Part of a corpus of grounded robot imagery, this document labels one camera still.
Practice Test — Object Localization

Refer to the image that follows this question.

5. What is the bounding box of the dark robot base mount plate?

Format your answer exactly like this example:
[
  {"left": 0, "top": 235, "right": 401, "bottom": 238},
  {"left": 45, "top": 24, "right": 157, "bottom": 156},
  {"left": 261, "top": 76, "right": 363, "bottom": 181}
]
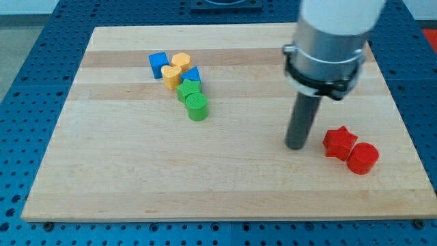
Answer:
[{"left": 189, "top": 0, "right": 263, "bottom": 12}]

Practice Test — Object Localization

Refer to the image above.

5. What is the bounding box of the light wooden board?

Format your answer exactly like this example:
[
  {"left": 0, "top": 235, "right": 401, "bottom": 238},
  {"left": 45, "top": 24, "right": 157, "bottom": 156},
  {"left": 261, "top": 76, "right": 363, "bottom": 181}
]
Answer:
[{"left": 21, "top": 23, "right": 436, "bottom": 222}]

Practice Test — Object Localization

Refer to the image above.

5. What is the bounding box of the green star block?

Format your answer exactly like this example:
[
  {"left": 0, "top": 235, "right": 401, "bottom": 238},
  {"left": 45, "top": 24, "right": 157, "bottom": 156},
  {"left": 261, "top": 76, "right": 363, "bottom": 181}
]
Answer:
[{"left": 176, "top": 79, "right": 201, "bottom": 103}]

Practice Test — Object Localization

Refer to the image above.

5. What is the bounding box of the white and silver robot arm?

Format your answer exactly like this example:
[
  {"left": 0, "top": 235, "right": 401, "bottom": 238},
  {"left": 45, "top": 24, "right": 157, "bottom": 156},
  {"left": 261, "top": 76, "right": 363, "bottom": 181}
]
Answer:
[{"left": 283, "top": 0, "right": 386, "bottom": 150}]

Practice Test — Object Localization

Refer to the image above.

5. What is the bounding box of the red cylinder block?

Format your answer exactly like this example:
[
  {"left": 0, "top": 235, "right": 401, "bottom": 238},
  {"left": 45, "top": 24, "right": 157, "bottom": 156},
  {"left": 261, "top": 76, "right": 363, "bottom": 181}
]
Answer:
[{"left": 346, "top": 142, "right": 379, "bottom": 175}]

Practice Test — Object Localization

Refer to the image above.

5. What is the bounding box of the red star block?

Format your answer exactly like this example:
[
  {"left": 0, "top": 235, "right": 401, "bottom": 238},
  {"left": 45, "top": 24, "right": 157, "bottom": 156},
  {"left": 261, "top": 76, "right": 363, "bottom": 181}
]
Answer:
[{"left": 322, "top": 126, "right": 358, "bottom": 161}]

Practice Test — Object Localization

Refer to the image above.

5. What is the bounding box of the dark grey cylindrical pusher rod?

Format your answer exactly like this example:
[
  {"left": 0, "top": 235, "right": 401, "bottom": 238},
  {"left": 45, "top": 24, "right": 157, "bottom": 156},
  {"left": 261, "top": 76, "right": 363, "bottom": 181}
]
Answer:
[{"left": 285, "top": 93, "right": 322, "bottom": 150}]

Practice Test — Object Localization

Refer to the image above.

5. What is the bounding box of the blue cube block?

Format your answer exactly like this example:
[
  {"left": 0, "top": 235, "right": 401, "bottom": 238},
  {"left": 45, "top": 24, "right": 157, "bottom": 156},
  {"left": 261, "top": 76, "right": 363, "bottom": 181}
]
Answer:
[{"left": 148, "top": 52, "right": 169, "bottom": 79}]

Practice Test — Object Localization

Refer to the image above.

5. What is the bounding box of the yellow hexagon block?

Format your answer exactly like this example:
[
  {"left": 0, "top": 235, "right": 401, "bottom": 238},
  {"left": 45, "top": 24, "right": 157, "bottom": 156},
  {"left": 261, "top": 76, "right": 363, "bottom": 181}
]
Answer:
[{"left": 171, "top": 53, "right": 191, "bottom": 72}]

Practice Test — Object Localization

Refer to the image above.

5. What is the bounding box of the blue triangle block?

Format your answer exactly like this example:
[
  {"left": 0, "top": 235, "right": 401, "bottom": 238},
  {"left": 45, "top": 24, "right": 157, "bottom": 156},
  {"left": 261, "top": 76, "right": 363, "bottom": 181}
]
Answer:
[{"left": 180, "top": 66, "right": 201, "bottom": 83}]

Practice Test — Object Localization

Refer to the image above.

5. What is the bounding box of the green cylinder block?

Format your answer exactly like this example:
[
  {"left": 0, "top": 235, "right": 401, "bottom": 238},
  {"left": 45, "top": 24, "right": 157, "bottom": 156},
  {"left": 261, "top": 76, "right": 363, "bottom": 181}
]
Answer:
[{"left": 185, "top": 93, "right": 209, "bottom": 121}]

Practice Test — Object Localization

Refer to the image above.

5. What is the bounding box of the yellow heart block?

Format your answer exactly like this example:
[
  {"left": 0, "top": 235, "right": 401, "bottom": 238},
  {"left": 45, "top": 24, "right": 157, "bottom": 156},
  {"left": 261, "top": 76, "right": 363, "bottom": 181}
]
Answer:
[{"left": 161, "top": 65, "right": 182, "bottom": 90}]

